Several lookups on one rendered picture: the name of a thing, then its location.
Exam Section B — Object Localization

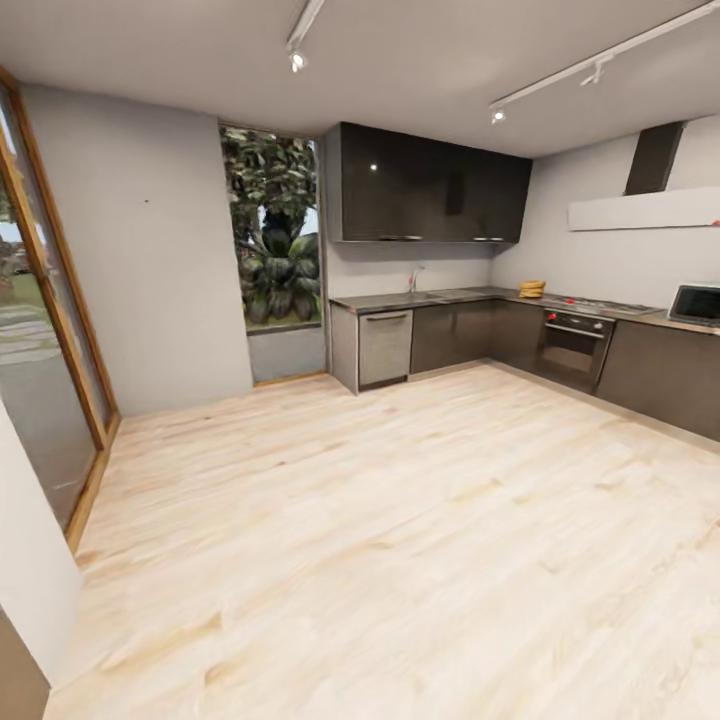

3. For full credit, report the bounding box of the microwave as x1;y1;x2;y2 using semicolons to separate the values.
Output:
669;281;720;325

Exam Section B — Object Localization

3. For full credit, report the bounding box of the popcorn bag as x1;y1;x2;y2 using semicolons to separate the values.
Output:
519;281;547;298

